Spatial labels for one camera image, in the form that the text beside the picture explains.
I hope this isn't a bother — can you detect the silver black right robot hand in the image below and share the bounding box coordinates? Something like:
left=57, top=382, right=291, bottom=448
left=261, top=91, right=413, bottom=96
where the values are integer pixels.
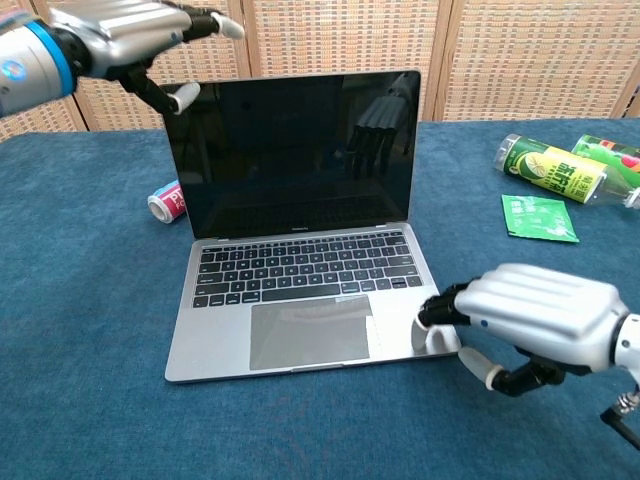
left=409, top=263, right=631, bottom=398

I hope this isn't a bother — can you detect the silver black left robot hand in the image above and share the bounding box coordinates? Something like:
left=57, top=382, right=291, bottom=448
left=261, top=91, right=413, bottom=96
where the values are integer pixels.
left=47, top=0, right=246, bottom=116

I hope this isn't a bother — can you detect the silver laptop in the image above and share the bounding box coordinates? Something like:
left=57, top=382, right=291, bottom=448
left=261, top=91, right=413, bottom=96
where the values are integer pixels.
left=164, top=69, right=461, bottom=385

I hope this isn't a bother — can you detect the green sachet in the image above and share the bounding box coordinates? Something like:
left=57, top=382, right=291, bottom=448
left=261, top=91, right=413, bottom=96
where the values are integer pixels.
left=501, top=193, right=581, bottom=244

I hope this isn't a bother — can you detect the green tea plastic bottle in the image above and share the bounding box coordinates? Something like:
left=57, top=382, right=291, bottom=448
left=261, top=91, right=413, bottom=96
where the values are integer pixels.
left=494, top=133, right=640, bottom=210

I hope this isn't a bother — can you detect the green red label bottle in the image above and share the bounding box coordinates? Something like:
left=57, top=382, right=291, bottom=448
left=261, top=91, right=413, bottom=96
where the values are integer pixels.
left=571, top=133, right=640, bottom=187

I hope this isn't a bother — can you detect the plastic wrap roll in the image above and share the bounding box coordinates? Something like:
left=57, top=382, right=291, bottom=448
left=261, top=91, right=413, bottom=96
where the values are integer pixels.
left=147, top=179, right=188, bottom=225

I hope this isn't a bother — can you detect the woven bamboo folding screen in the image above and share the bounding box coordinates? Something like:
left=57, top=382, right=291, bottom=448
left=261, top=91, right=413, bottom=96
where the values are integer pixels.
left=0, top=0, right=640, bottom=144

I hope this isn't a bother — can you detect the blue felt table mat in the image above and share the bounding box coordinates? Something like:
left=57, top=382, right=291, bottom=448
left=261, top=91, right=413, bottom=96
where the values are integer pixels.
left=0, top=117, right=640, bottom=480

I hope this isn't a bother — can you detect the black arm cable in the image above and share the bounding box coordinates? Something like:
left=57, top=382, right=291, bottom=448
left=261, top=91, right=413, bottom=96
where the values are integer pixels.
left=599, top=387, right=640, bottom=451

